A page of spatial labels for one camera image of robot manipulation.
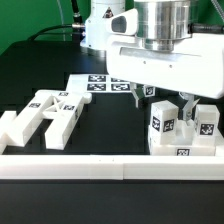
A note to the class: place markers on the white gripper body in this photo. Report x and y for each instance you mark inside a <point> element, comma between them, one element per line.
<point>165,48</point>

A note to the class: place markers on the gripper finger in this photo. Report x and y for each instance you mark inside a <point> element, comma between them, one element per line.
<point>138,94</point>
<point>191,102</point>

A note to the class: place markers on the white chair seat piece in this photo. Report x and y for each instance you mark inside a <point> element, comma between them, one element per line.
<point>186,143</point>

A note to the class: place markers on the white chair back frame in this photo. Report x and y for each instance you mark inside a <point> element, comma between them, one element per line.
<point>61,107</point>

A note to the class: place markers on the robot base column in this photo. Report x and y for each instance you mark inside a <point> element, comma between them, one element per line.
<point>96,35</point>

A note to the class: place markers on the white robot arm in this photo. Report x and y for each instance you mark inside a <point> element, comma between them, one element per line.
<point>161,44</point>

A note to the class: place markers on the white marker cube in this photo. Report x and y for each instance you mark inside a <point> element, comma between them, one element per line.
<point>149,91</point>

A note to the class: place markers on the white marker sheet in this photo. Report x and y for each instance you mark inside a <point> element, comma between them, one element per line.
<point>96,83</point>

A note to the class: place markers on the white obstacle wall bar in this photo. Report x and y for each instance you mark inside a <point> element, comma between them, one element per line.
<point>124,167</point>

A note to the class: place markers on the white left side wall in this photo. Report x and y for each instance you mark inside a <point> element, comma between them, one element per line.
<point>5,121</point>

